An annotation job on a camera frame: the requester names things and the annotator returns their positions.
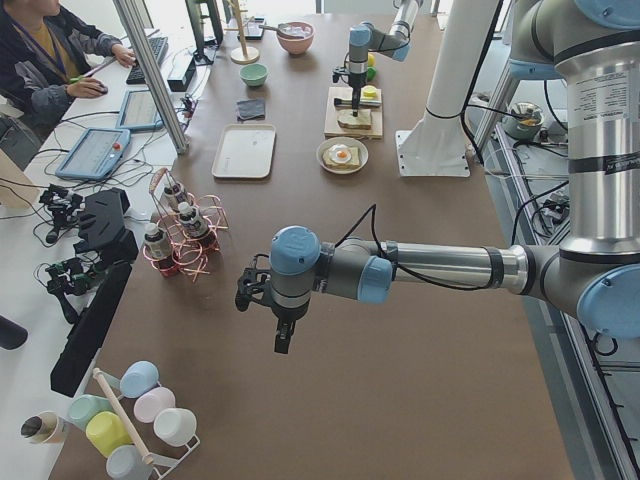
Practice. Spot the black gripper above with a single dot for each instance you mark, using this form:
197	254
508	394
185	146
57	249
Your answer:
355	83
287	316

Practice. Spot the bread slice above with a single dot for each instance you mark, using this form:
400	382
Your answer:
359	120
354	163

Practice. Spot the white round plate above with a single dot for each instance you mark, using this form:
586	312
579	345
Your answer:
363	154

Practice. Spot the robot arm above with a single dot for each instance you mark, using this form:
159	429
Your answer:
365	38
592	275

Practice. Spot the cream plastic tray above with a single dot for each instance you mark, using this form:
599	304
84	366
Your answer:
244	151

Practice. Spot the half lemon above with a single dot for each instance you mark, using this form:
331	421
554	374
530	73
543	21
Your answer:
369	91

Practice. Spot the steel muddler black tip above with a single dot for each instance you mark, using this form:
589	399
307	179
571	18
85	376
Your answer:
347	102

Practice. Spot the bamboo cutting board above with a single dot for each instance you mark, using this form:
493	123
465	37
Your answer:
332	129

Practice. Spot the fried egg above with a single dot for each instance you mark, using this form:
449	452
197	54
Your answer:
338	153

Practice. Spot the pink bowl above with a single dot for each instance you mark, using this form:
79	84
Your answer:
295	37

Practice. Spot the green bowl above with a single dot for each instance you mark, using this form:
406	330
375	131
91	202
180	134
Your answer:
254	75

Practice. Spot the grey folded cloth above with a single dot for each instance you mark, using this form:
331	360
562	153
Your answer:
250	109

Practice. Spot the wooden mug tree stand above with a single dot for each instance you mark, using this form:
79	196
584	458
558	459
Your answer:
244	54

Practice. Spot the tea bottle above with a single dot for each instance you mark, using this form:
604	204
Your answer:
159	249
174	195
190	218

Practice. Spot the white cup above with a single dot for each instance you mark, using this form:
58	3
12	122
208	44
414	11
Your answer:
175	426

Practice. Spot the light blue cup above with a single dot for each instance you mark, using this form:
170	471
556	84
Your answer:
139	378

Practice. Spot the pale pink cup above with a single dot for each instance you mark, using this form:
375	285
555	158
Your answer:
148	406

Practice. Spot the pot with food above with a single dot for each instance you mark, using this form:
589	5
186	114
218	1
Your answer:
524	121

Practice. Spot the yellow cup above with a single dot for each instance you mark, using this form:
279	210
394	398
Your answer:
106	432

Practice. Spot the grey blue cup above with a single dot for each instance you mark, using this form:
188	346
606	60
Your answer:
125	463

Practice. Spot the blue teach pendant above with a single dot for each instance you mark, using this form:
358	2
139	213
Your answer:
138	112
95	154

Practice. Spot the pale green cup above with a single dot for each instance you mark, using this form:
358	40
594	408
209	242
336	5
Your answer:
83	408

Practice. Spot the black gripper spare part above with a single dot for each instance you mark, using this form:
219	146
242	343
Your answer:
62	204

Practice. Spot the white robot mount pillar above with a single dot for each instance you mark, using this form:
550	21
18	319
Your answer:
436	146

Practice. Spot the copper wire bottle rack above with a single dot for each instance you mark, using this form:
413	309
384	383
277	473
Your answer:
190	255

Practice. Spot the white wire cup rack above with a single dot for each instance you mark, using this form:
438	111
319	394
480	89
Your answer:
162	466

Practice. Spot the wooden rack handle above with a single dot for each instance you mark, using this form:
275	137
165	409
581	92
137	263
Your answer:
145	454

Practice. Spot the aluminium frame post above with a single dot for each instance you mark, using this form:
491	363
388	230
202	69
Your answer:
131	20

